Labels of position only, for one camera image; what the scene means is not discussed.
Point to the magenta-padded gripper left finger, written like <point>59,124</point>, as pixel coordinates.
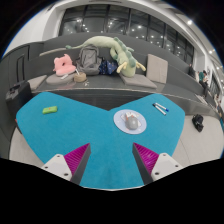
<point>77,159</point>

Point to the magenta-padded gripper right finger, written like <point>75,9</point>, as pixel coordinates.
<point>146,159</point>

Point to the grey and white computer mouse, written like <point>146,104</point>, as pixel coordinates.
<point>131,122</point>

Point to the round light blue mouse pad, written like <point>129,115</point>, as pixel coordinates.
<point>118,123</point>

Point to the white marker with blue cap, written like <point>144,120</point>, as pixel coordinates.
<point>162,107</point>

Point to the green rectangular case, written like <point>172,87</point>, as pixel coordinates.
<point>50,110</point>

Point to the black bag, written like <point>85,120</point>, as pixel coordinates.
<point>198,122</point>

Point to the flat grey square cushion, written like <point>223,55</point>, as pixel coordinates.
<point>138,81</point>

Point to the beige woven pouch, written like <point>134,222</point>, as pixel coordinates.
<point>80,77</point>

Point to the round grey seat cushion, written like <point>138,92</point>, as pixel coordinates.
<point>56,80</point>

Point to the black suitcase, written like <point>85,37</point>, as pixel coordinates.
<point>18,98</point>

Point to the light grey seat cushion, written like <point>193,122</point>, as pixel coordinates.
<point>37,81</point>

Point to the upright grey square cushion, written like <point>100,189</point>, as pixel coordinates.
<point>156,68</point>

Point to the pink plush pillow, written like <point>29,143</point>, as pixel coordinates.
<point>65,66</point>

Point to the navy blue patterned bag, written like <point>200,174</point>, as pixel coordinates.
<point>108,67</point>

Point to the person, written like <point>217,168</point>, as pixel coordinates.
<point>203,80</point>

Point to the grey backpack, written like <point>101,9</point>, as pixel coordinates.
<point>88,60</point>

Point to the green dragon plush toy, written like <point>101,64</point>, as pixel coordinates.
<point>125,56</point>

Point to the dark glass window row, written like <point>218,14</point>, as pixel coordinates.
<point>96,23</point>

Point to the ceiling lights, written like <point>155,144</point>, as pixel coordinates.
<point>189,22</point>

